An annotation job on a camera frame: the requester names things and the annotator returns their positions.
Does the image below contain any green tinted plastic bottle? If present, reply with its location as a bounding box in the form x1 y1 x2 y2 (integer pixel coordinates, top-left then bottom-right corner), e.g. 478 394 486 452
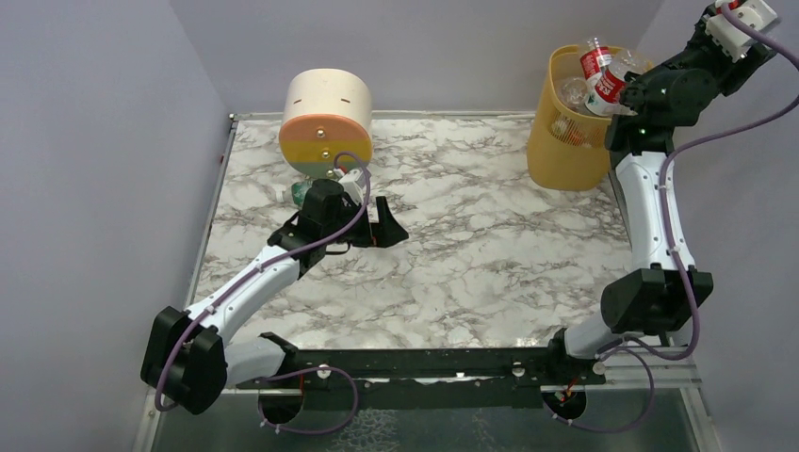
275 180 313 207

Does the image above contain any clear bottle red cap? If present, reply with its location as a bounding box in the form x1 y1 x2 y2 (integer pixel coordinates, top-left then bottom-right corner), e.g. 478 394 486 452
554 76 589 111

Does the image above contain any red white label bottle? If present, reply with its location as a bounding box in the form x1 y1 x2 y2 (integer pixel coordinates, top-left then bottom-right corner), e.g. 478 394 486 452
584 49 650 117

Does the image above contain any red label clear bottle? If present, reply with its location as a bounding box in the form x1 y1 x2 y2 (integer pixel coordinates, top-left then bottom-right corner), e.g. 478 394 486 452
577 36 613 85

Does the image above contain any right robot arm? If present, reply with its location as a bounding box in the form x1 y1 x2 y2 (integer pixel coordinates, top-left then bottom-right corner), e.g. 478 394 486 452
548 15 778 361

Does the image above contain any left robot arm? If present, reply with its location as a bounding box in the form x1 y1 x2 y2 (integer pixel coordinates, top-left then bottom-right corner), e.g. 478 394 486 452
140 176 409 414

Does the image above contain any yellow mesh plastic bin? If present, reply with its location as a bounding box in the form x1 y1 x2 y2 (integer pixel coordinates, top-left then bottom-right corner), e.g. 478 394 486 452
527 45 611 191

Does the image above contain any cream and orange cylinder box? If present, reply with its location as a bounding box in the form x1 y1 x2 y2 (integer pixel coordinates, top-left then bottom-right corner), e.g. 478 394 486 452
278 68 374 178

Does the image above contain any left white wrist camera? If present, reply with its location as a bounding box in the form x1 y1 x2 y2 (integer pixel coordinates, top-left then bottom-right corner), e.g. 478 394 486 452
334 169 367 205

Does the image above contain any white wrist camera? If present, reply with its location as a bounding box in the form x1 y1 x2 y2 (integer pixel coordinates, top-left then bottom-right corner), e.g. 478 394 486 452
704 0 781 62
334 169 367 205

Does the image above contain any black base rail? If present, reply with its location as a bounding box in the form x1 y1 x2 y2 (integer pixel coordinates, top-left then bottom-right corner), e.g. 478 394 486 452
171 346 626 413

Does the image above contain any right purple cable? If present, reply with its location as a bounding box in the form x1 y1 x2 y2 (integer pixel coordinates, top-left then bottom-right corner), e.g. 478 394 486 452
541 3 799 435

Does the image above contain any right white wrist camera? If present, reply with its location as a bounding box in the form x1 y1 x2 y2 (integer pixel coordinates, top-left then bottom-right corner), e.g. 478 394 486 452
704 0 781 62

